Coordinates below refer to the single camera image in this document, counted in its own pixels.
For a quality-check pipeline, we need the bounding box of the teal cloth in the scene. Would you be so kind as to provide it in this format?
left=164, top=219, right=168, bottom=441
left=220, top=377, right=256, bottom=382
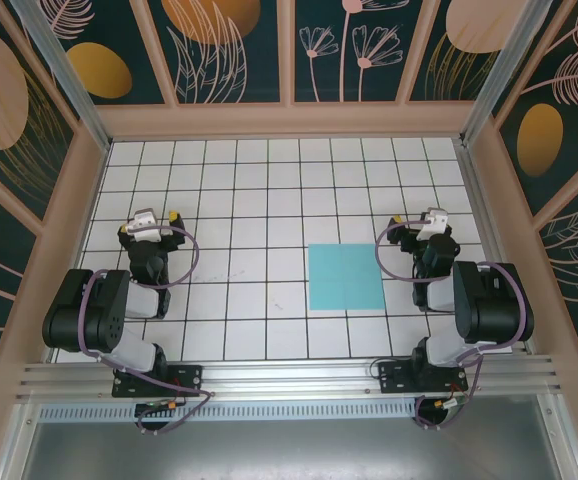
left=307, top=243, right=387, bottom=312

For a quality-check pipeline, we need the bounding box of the grey metal sheet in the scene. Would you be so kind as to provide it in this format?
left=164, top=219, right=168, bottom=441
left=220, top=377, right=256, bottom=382
left=16, top=418, right=568, bottom=480

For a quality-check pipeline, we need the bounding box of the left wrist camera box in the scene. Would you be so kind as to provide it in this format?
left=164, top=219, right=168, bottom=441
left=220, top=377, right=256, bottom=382
left=127, top=209, right=163, bottom=244

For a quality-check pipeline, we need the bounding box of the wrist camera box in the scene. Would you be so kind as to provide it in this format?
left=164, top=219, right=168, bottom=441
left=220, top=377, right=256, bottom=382
left=127, top=209, right=163, bottom=244
left=416, top=207, right=449, bottom=244

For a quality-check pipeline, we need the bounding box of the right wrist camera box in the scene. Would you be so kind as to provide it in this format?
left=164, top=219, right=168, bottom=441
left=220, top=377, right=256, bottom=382
left=416, top=207, right=449, bottom=244

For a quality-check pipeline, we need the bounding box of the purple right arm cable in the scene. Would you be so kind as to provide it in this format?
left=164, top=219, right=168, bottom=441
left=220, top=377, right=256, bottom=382
left=375, top=219, right=531, bottom=432

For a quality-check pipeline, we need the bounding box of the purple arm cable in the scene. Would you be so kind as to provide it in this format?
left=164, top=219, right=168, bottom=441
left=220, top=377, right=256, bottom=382
left=79, top=222, right=216, bottom=436
left=375, top=219, right=531, bottom=432

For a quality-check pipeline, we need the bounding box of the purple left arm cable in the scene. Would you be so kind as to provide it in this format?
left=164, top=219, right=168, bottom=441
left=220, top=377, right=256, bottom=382
left=79, top=222, right=216, bottom=436

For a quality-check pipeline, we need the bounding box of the aluminium side rail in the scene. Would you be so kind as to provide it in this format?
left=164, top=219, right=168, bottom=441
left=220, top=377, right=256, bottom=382
left=454, top=138, right=538, bottom=357

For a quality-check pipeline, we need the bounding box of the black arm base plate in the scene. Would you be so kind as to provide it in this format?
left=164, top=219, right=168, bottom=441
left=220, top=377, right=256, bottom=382
left=377, top=360, right=470, bottom=396
left=111, top=363, right=205, bottom=399

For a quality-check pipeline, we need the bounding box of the aluminium frame post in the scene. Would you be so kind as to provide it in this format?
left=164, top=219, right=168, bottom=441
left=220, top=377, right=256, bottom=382
left=8, top=0, right=113, bottom=152
left=458, top=0, right=556, bottom=147

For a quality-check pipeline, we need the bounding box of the aluminium mounting rail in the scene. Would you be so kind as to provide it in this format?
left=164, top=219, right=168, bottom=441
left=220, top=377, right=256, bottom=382
left=16, top=353, right=564, bottom=402

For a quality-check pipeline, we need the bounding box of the slotted grey cable duct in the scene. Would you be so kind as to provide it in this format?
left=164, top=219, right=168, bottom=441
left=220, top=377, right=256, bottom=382
left=38, top=402, right=421, bottom=422

